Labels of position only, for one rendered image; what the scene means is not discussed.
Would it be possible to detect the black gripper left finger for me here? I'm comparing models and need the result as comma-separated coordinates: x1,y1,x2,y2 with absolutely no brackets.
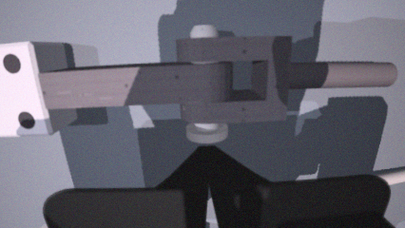
43,146,209,228

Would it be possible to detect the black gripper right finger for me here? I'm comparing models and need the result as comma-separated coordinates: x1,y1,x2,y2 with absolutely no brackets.
207,145,391,228

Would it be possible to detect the grey flat bar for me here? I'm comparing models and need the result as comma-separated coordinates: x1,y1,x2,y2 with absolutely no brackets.
38,62,233,109

